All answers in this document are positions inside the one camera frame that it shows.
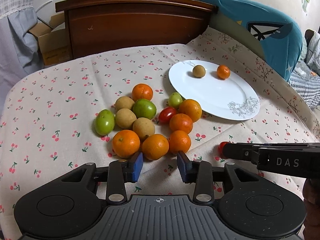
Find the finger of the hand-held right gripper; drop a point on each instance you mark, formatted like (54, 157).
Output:
(237, 151)

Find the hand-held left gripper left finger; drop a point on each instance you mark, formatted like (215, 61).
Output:
(136, 167)

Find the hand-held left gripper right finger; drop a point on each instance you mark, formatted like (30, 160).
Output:
(182, 167)

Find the red cherry tomato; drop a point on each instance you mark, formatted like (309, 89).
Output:
(167, 115)
(221, 148)

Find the white plate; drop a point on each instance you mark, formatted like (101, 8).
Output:
(215, 95)

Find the person's right hand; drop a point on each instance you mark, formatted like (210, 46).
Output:
(312, 205)

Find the brown longan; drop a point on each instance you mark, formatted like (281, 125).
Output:
(125, 118)
(199, 71)
(123, 103)
(143, 128)

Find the small green jujube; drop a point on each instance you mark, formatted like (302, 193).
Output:
(175, 100)

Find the branch print bedsheet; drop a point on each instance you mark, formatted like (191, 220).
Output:
(275, 85)

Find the striped blanket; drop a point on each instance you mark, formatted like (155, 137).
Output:
(303, 85)

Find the small orange mandarin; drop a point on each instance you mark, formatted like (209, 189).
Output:
(223, 72)

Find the cherry print bedsheet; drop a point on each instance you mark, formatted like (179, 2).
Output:
(62, 87)

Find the blue quilt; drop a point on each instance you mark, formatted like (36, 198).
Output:
(250, 12)

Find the wooden bedside cabinet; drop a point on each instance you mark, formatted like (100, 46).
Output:
(137, 25)

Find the open cardboard box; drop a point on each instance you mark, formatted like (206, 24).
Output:
(53, 45)

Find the light blue cloth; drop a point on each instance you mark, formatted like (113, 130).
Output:
(15, 50)

